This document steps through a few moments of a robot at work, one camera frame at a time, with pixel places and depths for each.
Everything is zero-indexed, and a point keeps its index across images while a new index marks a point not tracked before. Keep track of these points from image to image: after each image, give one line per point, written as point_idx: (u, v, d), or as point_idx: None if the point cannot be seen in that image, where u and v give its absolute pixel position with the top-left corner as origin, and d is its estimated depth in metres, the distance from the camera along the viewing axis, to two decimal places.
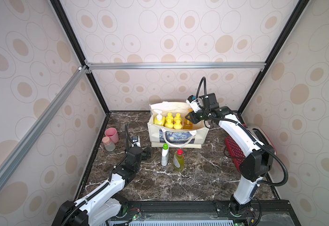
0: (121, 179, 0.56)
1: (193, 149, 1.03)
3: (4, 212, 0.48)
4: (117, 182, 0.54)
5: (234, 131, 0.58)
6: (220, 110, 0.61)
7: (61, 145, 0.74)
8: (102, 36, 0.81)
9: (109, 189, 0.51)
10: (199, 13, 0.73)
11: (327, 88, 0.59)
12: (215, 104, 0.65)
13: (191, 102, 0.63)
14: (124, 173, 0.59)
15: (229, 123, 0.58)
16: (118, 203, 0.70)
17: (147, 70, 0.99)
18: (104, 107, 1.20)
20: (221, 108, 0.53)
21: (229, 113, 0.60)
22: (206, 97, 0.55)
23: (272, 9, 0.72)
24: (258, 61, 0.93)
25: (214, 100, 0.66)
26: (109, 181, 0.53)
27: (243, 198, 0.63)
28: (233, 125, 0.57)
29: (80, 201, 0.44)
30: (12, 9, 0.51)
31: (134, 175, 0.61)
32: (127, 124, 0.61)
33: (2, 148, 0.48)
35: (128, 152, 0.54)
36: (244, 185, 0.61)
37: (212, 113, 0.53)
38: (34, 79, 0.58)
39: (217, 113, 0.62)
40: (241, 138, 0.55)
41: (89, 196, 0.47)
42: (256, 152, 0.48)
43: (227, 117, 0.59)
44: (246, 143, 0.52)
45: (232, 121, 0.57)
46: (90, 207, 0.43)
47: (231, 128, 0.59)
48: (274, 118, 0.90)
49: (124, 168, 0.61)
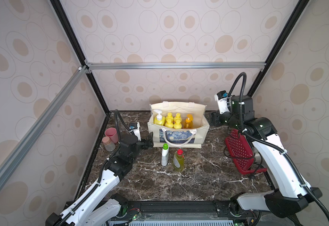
0: (113, 176, 0.50)
1: (193, 149, 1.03)
3: (3, 212, 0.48)
4: (108, 181, 0.48)
5: (274, 161, 0.43)
6: (261, 127, 0.44)
7: (61, 145, 0.74)
8: (102, 36, 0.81)
9: (99, 190, 0.46)
10: (199, 13, 0.73)
11: (327, 88, 0.60)
12: (249, 114, 0.47)
13: (219, 100, 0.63)
14: (118, 167, 0.52)
15: (272, 149, 0.42)
16: (118, 203, 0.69)
17: (147, 70, 0.99)
18: (104, 107, 1.20)
20: (260, 121, 0.46)
21: (270, 131, 0.44)
22: (241, 104, 0.49)
23: (272, 9, 0.72)
24: (258, 61, 0.93)
25: (249, 108, 0.48)
26: (98, 182, 0.48)
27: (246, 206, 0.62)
28: (276, 154, 0.42)
29: (66, 212, 0.41)
30: (12, 9, 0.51)
31: (128, 167, 0.54)
32: (117, 112, 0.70)
33: (1, 148, 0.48)
35: (122, 143, 0.52)
36: (256, 201, 0.56)
37: (248, 127, 0.46)
38: (34, 79, 0.58)
39: (256, 128, 0.45)
40: (283, 174, 0.41)
41: (76, 205, 0.42)
42: (302, 200, 0.38)
43: (269, 140, 0.43)
44: (291, 183, 0.40)
45: (278, 149, 0.42)
46: (78, 217, 0.40)
47: (274, 157, 0.43)
48: (274, 118, 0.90)
49: (117, 162, 0.54)
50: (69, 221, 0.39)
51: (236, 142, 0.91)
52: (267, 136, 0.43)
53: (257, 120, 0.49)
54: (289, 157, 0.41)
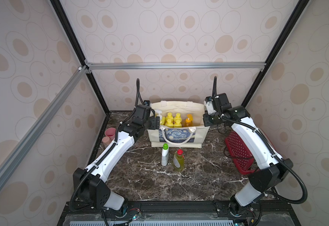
0: (129, 136, 0.51)
1: (193, 149, 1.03)
3: (4, 212, 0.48)
4: (125, 141, 0.50)
5: (248, 138, 0.52)
6: (235, 111, 0.53)
7: (61, 145, 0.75)
8: (102, 36, 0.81)
9: (117, 149, 0.47)
10: (199, 13, 0.73)
11: (327, 88, 0.60)
12: (226, 104, 0.60)
13: (206, 104, 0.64)
14: (131, 129, 0.53)
15: (246, 128, 0.51)
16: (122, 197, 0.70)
17: (147, 70, 0.99)
18: (104, 107, 1.20)
20: (237, 108, 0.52)
21: (245, 115, 0.52)
22: (217, 97, 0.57)
23: (272, 9, 0.72)
24: (258, 61, 0.93)
25: (225, 100, 0.59)
26: (115, 141, 0.50)
27: (240, 199, 0.65)
28: (249, 131, 0.50)
29: (91, 166, 0.43)
30: (12, 9, 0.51)
31: (142, 131, 0.55)
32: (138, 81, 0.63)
33: (2, 148, 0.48)
35: (137, 108, 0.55)
36: (249, 190, 0.59)
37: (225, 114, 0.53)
38: (34, 79, 0.58)
39: (231, 113, 0.54)
40: (257, 148, 0.49)
41: (99, 160, 0.45)
42: (274, 168, 0.43)
43: (243, 121, 0.51)
44: (263, 155, 0.47)
45: (250, 127, 0.50)
46: (102, 171, 0.42)
47: (247, 134, 0.51)
48: (274, 118, 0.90)
49: (129, 125, 0.54)
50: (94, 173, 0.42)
51: (236, 142, 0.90)
52: (241, 119, 0.51)
53: (232, 107, 0.58)
54: (261, 133, 0.49)
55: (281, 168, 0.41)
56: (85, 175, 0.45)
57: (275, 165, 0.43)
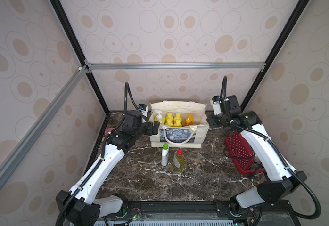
0: (117, 150, 0.47)
1: (193, 149, 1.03)
3: (4, 212, 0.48)
4: (113, 156, 0.46)
5: (259, 147, 0.47)
6: (247, 117, 0.49)
7: (61, 145, 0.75)
8: (102, 36, 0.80)
9: (104, 166, 0.44)
10: (199, 13, 0.73)
11: (327, 88, 0.60)
12: (236, 108, 0.54)
13: (214, 103, 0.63)
14: (119, 140, 0.49)
15: (257, 137, 0.47)
16: (120, 198, 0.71)
17: (147, 70, 0.99)
18: (104, 107, 1.20)
20: (248, 115, 0.50)
21: (256, 122, 0.48)
22: (226, 100, 0.57)
23: (272, 9, 0.72)
24: (258, 61, 0.93)
25: (234, 104, 0.54)
26: (102, 157, 0.45)
27: (240, 197, 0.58)
28: (261, 140, 0.46)
29: (74, 188, 0.40)
30: (12, 9, 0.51)
31: (133, 141, 0.51)
32: (127, 82, 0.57)
33: (2, 148, 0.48)
35: (127, 114, 0.51)
36: (251, 195, 0.58)
37: (234, 119, 0.52)
38: (34, 79, 0.58)
39: (241, 119, 0.50)
40: (268, 158, 0.45)
41: (83, 181, 0.41)
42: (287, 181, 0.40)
43: (254, 128, 0.47)
44: (275, 166, 0.43)
45: (262, 136, 0.46)
46: (86, 193, 0.39)
47: (258, 143, 0.47)
48: (274, 118, 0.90)
49: (119, 135, 0.50)
50: (78, 197, 0.39)
51: (236, 142, 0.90)
52: (252, 126, 0.48)
53: (242, 112, 0.54)
54: (272, 143, 0.45)
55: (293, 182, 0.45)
56: (69, 200, 0.42)
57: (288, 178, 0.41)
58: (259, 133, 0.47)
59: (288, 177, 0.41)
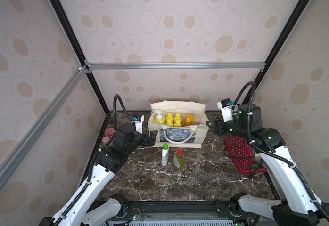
0: (105, 172, 0.44)
1: (193, 149, 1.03)
3: (4, 212, 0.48)
4: (100, 179, 0.43)
5: (283, 173, 0.41)
6: (269, 139, 0.43)
7: (61, 145, 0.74)
8: (102, 36, 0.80)
9: (90, 190, 0.41)
10: (199, 13, 0.73)
11: (327, 88, 0.60)
12: (256, 123, 0.47)
13: (225, 108, 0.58)
14: (110, 160, 0.46)
15: (281, 162, 0.41)
16: (118, 203, 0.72)
17: (147, 70, 0.99)
18: (104, 107, 1.20)
20: (269, 134, 0.44)
21: (278, 142, 0.43)
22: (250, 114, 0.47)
23: (272, 9, 0.72)
24: (258, 61, 0.93)
25: (257, 118, 0.46)
26: (88, 181, 0.43)
27: (245, 200, 0.64)
28: (285, 167, 0.40)
29: (58, 216, 0.38)
30: (12, 9, 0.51)
31: (124, 158, 0.48)
32: (118, 94, 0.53)
33: (2, 148, 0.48)
35: (117, 131, 0.47)
36: (262, 209, 0.54)
37: (256, 139, 0.45)
38: (35, 79, 0.59)
39: (263, 140, 0.44)
40: (293, 189, 0.39)
41: (67, 208, 0.39)
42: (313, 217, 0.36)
43: (277, 151, 0.42)
44: (300, 198, 0.38)
45: (287, 163, 0.41)
46: (69, 221, 0.37)
47: (282, 170, 0.41)
48: (274, 118, 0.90)
49: (108, 154, 0.47)
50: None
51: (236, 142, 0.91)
52: (275, 149, 0.42)
53: (264, 131, 0.48)
54: (298, 171, 0.40)
55: (318, 214, 0.36)
56: None
57: (315, 212, 0.36)
58: (285, 160, 0.41)
59: (314, 211, 0.37)
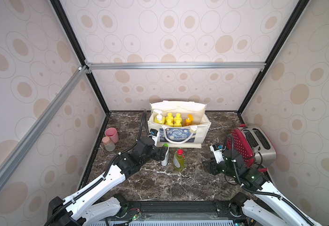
0: (119, 173, 0.48)
1: (193, 149, 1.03)
3: (4, 212, 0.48)
4: (113, 178, 0.47)
5: (277, 207, 0.47)
6: (253, 179, 0.53)
7: (61, 145, 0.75)
8: (103, 36, 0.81)
9: (102, 185, 0.45)
10: (200, 14, 0.74)
11: (327, 88, 0.60)
12: (242, 166, 0.56)
13: (215, 151, 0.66)
14: (126, 165, 0.51)
15: (270, 196, 0.49)
16: (119, 203, 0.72)
17: (147, 70, 0.99)
18: (104, 107, 1.20)
20: (253, 174, 0.55)
21: (263, 180, 0.52)
22: (234, 161, 0.58)
23: (272, 9, 0.72)
24: (258, 61, 0.93)
25: (241, 162, 0.56)
26: (103, 176, 0.47)
27: (249, 209, 0.62)
28: (275, 199, 0.48)
29: (69, 199, 0.41)
30: (12, 9, 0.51)
31: (137, 168, 0.52)
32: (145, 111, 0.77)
33: (2, 147, 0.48)
35: (139, 141, 0.53)
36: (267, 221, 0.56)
37: (244, 182, 0.54)
38: (34, 79, 0.58)
39: (250, 182, 0.53)
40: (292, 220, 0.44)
41: (78, 195, 0.42)
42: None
43: (264, 188, 0.50)
44: None
45: (274, 195, 0.49)
46: (76, 208, 0.40)
47: (275, 204, 0.48)
48: (274, 118, 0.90)
49: (126, 158, 0.52)
50: (68, 209, 0.39)
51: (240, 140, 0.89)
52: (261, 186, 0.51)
53: (249, 172, 0.58)
54: (288, 201, 0.47)
55: None
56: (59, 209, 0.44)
57: None
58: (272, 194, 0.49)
59: None
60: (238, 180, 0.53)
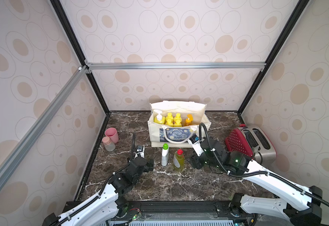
0: (114, 192, 0.52)
1: (193, 149, 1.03)
3: (4, 212, 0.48)
4: (108, 197, 0.51)
5: (267, 183, 0.45)
6: (238, 162, 0.49)
7: (61, 145, 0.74)
8: (103, 36, 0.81)
9: (97, 204, 0.48)
10: (199, 13, 0.73)
11: (327, 88, 0.60)
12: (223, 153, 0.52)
13: (194, 144, 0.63)
14: (119, 184, 0.55)
15: (258, 175, 0.46)
16: (116, 206, 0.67)
17: (147, 70, 0.99)
18: (104, 107, 1.20)
20: (236, 157, 0.51)
21: (247, 161, 0.49)
22: (213, 150, 0.54)
23: (272, 9, 0.72)
24: (258, 61, 0.93)
25: (220, 149, 0.52)
26: (99, 194, 0.51)
27: (246, 203, 0.64)
28: (263, 176, 0.46)
29: (64, 216, 0.44)
30: (12, 9, 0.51)
31: (131, 187, 0.57)
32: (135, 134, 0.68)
33: (2, 147, 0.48)
35: (132, 162, 0.58)
36: (265, 206, 0.56)
37: (230, 168, 0.50)
38: (34, 79, 0.58)
39: (235, 166, 0.49)
40: (283, 191, 0.43)
41: (74, 212, 0.45)
42: (315, 208, 0.39)
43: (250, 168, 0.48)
44: (294, 196, 0.42)
45: (261, 173, 0.46)
46: (71, 224, 0.42)
47: (263, 181, 0.46)
48: (274, 118, 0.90)
49: (120, 178, 0.57)
50: None
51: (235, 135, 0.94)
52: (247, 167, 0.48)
53: (232, 156, 0.55)
54: (274, 173, 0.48)
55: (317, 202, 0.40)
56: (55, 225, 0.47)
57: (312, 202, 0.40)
58: (259, 173, 0.47)
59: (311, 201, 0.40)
60: (224, 167, 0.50)
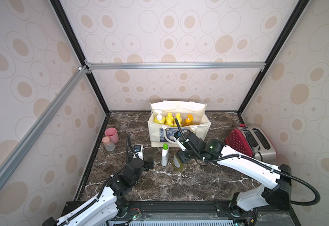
0: (112, 195, 0.53)
1: None
3: (4, 212, 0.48)
4: (106, 199, 0.51)
5: (239, 165, 0.48)
6: (212, 148, 0.52)
7: (61, 145, 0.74)
8: (103, 36, 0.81)
9: (95, 206, 0.49)
10: (199, 13, 0.73)
11: (327, 88, 0.60)
12: (199, 142, 0.55)
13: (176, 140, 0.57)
14: (118, 186, 0.56)
15: (231, 159, 0.48)
16: (115, 207, 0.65)
17: (147, 70, 0.99)
18: (104, 107, 1.20)
20: (210, 144, 0.54)
21: (221, 147, 0.52)
22: (187, 141, 0.58)
23: (272, 9, 0.72)
24: (258, 61, 0.93)
25: (195, 139, 0.56)
26: (97, 197, 0.51)
27: (240, 198, 0.67)
28: (235, 159, 0.48)
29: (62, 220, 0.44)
30: (12, 10, 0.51)
31: (130, 188, 0.58)
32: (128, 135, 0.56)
33: (2, 147, 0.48)
35: (128, 165, 0.57)
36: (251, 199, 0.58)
37: (205, 155, 0.53)
38: (34, 79, 0.58)
39: (210, 153, 0.52)
40: (254, 172, 0.46)
41: (72, 215, 0.45)
42: (283, 184, 0.41)
43: (224, 155, 0.49)
44: (264, 175, 0.44)
45: (234, 156, 0.49)
46: None
47: (235, 163, 0.48)
48: (274, 118, 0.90)
49: (119, 181, 0.57)
50: None
51: (235, 135, 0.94)
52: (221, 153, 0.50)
53: (207, 143, 0.57)
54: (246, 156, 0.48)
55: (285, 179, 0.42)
56: None
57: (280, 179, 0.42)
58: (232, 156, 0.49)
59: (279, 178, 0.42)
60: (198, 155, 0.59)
